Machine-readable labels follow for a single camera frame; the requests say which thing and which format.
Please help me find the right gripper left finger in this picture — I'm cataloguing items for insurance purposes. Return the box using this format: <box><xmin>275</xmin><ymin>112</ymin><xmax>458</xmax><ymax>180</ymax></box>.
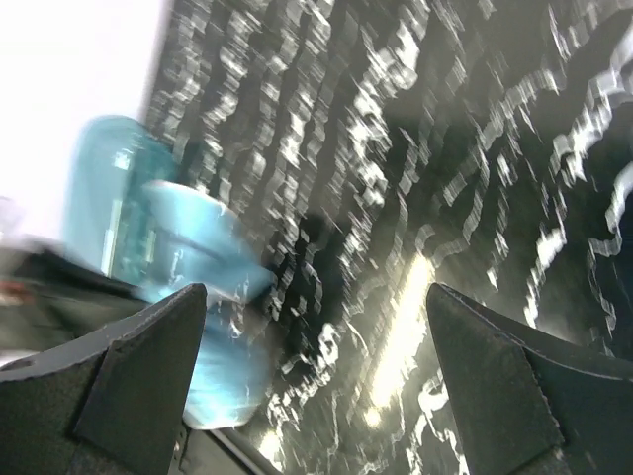
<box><xmin>1</xmin><ymin>284</ymin><xmax>207</xmax><ymax>474</ymax></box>

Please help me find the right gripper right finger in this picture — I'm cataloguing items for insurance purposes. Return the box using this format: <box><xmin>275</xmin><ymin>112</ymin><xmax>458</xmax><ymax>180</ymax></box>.
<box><xmin>426</xmin><ymin>283</ymin><xmax>632</xmax><ymax>474</ymax></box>

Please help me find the light blue patterned towel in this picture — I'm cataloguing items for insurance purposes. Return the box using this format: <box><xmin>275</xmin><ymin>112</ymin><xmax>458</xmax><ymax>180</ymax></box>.
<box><xmin>140</xmin><ymin>181</ymin><xmax>274</xmax><ymax>430</ymax></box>

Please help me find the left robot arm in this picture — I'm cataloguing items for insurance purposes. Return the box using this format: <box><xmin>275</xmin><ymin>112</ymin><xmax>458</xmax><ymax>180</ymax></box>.
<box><xmin>1</xmin><ymin>244</ymin><xmax>147</xmax><ymax>365</ymax></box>

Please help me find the clear teal plastic bin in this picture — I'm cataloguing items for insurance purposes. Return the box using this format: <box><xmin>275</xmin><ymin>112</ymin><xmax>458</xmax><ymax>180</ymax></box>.
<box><xmin>61</xmin><ymin>115</ymin><xmax>176</xmax><ymax>286</ymax></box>

